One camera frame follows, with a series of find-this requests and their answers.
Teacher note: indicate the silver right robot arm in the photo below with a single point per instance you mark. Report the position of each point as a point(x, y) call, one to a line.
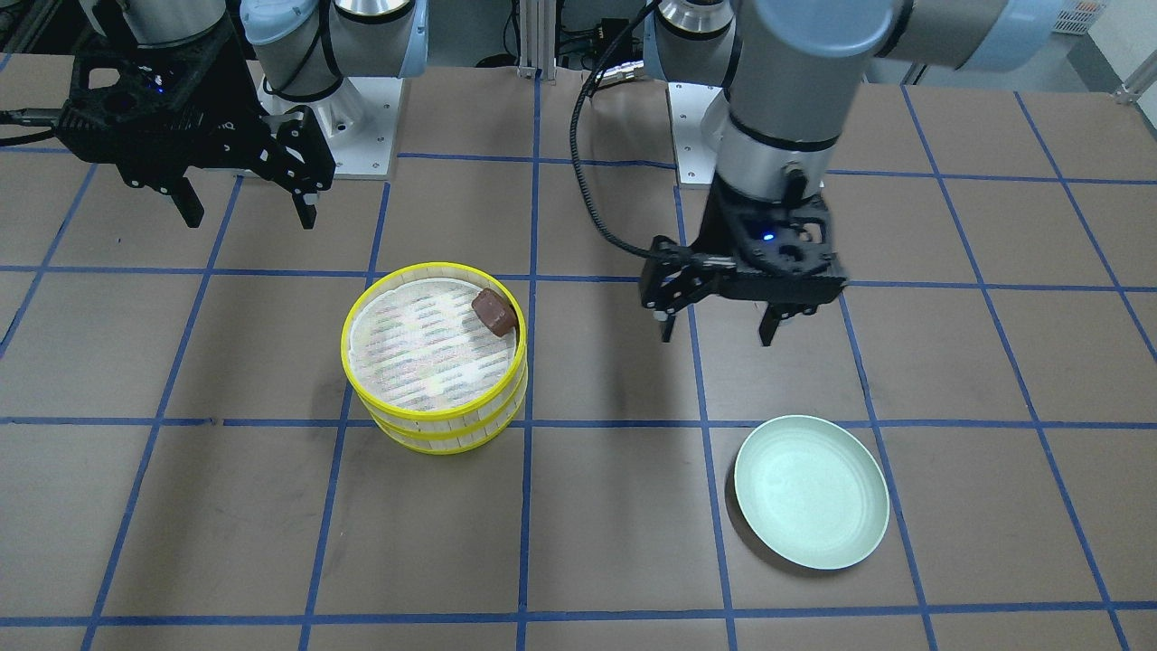
point(258, 86)

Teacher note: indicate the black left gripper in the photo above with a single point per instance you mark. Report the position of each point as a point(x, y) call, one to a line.
point(720, 226)

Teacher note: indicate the yellow bamboo steamer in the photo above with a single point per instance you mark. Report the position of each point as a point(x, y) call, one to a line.
point(412, 346)
point(456, 434)

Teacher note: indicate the aluminium frame post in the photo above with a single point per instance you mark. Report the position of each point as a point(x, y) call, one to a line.
point(537, 34)

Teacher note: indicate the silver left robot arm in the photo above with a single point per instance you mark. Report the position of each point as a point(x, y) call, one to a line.
point(787, 73)

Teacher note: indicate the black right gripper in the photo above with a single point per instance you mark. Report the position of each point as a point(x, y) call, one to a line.
point(237, 111)

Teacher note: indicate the brown bun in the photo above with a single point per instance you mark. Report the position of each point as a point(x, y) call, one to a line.
point(495, 312)

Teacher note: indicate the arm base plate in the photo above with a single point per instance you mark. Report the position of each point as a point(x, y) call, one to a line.
point(698, 114)
point(359, 117)

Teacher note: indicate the light green plate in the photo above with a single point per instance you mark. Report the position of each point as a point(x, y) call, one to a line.
point(812, 492)

